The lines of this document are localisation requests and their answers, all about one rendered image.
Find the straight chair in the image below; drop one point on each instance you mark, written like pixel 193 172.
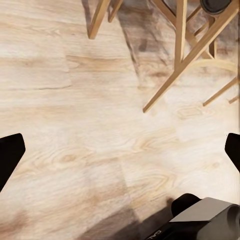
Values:
pixel 221 13
pixel 197 33

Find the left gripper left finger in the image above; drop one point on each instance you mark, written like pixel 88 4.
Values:
pixel 12 149

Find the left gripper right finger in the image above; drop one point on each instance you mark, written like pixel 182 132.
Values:
pixel 232 148

